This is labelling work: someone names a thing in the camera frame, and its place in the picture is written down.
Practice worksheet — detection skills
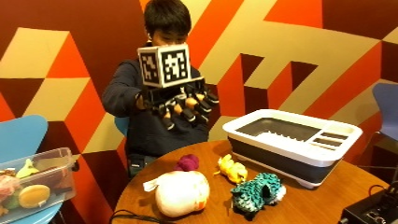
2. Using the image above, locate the blue chair behind person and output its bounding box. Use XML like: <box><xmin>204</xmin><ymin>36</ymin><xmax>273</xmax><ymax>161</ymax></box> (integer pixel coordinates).
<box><xmin>114</xmin><ymin>116</ymin><xmax>131</xmax><ymax>137</ymax></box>

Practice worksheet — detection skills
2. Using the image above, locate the white and grey dish rack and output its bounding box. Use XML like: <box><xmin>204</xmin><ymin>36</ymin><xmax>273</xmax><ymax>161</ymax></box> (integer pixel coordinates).
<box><xmin>221</xmin><ymin>108</ymin><xmax>365</xmax><ymax>189</ymax></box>

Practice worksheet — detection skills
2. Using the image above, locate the green plush toy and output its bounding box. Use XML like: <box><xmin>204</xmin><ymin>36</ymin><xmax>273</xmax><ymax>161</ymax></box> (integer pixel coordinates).
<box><xmin>15</xmin><ymin>158</ymin><xmax>42</xmax><ymax>179</ymax></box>

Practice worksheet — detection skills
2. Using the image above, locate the round yellow plush toy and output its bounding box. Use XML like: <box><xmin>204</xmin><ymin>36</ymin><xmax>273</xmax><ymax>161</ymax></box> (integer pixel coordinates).
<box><xmin>18</xmin><ymin>184</ymin><xmax>52</xmax><ymax>209</ymax></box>

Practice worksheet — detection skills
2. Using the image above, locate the pink plush toy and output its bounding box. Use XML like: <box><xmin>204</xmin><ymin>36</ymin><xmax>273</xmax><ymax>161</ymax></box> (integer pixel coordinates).
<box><xmin>0</xmin><ymin>174</ymin><xmax>23</xmax><ymax>203</ymax></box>

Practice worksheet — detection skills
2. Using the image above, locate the light blue chair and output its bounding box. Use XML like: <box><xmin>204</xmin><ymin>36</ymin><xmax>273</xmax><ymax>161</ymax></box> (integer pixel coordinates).
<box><xmin>0</xmin><ymin>114</ymin><xmax>64</xmax><ymax>224</ymax></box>

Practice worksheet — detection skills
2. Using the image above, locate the lavender blue chair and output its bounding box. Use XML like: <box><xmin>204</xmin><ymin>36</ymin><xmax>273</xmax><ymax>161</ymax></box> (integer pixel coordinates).
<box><xmin>370</xmin><ymin>82</ymin><xmax>398</xmax><ymax>142</ymax></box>

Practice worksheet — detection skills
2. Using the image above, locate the the person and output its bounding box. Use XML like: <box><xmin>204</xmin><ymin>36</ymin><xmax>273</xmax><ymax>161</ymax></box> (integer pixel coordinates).
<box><xmin>102</xmin><ymin>0</ymin><xmax>217</xmax><ymax>181</ymax></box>

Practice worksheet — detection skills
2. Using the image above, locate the clear plastic storage bin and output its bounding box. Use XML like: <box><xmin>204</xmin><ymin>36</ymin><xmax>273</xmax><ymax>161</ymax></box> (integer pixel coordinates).
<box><xmin>0</xmin><ymin>147</ymin><xmax>79</xmax><ymax>224</ymax></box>

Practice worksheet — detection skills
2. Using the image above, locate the white plush chicken toy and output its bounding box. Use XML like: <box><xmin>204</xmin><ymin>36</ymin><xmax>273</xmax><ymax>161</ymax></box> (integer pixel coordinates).
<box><xmin>143</xmin><ymin>153</ymin><xmax>212</xmax><ymax>218</ymax></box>

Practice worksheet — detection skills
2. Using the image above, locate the thin black cable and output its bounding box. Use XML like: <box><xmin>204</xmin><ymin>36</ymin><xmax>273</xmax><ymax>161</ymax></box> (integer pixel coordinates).
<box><xmin>368</xmin><ymin>184</ymin><xmax>390</xmax><ymax>198</ymax></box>

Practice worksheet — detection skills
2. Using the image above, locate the teal plush toy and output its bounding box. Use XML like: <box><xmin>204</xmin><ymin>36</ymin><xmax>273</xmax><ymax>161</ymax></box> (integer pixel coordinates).
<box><xmin>229</xmin><ymin>172</ymin><xmax>288</xmax><ymax>221</ymax></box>

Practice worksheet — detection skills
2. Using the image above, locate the white marker cube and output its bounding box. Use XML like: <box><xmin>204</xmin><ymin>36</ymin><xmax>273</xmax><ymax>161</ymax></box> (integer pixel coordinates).
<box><xmin>138</xmin><ymin>43</ymin><xmax>205</xmax><ymax>89</ymax></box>

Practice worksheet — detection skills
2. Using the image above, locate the black electronic device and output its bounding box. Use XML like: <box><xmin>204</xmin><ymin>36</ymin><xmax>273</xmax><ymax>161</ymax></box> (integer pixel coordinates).
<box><xmin>339</xmin><ymin>183</ymin><xmax>398</xmax><ymax>224</ymax></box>

